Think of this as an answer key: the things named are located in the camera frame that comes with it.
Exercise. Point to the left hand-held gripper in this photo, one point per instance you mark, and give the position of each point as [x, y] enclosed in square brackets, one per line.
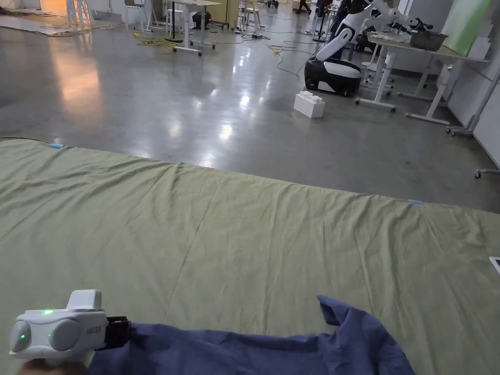
[58, 332]

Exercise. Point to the dark blue shirt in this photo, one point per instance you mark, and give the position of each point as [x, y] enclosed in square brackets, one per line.
[250, 351]

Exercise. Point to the person's left hand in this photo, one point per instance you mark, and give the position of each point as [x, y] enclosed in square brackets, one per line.
[54, 369]

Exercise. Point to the bed with pale green sheet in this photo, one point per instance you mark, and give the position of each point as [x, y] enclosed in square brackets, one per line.
[234, 234]

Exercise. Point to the white block-shaped box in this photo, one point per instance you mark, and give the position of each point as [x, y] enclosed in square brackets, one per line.
[309, 103]

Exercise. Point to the white desk with wheels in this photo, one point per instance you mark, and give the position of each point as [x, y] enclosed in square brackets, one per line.
[191, 19]

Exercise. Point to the black box with red light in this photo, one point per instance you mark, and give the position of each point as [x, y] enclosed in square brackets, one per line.
[202, 19]

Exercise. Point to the white and black robot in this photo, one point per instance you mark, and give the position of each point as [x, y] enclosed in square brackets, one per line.
[343, 50]

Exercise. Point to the white phone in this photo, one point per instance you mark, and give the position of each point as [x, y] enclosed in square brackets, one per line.
[495, 263]

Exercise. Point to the white desk with grey bin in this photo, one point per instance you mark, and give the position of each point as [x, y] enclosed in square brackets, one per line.
[422, 66]

